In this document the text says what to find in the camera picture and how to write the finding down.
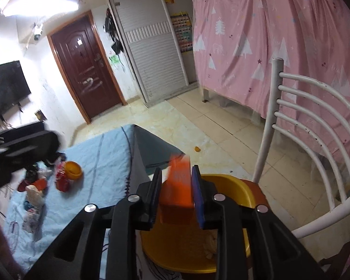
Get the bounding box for light blue bed sheet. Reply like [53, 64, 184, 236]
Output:
[2, 124, 152, 272]

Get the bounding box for wall-mounted black television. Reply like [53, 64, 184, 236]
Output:
[0, 61, 31, 117]

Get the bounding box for red white sock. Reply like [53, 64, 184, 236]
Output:
[17, 178, 47, 192]

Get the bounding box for white metal chair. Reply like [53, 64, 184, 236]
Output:
[253, 58, 350, 239]

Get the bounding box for yellow plastic basin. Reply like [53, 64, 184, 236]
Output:
[140, 174, 269, 274]

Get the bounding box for pink tree-print bed curtain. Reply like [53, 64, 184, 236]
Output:
[191, 0, 350, 170]

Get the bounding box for white louvered wardrobe door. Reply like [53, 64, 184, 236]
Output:
[110, 0, 189, 107]

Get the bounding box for white security camera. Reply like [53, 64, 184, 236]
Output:
[30, 23, 43, 42]

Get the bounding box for colourful wall chart poster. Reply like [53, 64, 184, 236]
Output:
[171, 12, 193, 53]

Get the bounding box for small orange plastic cup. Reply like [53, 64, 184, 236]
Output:
[64, 161, 83, 181]

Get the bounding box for orange cardboard box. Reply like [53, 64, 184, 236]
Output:
[159, 155, 194, 225]

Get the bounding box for black bags hanging on wall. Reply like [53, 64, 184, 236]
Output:
[105, 8, 124, 55]

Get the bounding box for dark red door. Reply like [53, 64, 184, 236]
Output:
[47, 11, 127, 124]

